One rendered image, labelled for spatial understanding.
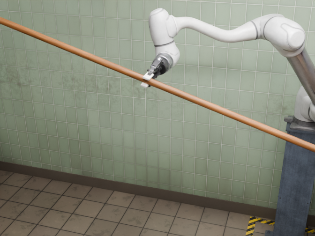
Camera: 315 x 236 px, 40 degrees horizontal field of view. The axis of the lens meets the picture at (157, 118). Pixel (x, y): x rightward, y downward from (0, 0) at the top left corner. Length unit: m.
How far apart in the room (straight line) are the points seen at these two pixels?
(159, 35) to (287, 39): 0.60
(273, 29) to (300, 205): 1.28
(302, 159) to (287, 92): 0.52
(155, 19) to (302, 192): 1.50
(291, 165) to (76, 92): 1.74
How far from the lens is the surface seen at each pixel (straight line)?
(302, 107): 2.70
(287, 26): 2.18
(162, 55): 2.08
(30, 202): 3.85
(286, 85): 3.09
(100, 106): 3.50
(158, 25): 2.11
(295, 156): 2.83
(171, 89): 1.87
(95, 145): 3.69
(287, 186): 2.94
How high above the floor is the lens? 2.21
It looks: 26 degrees down
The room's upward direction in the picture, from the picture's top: straight up
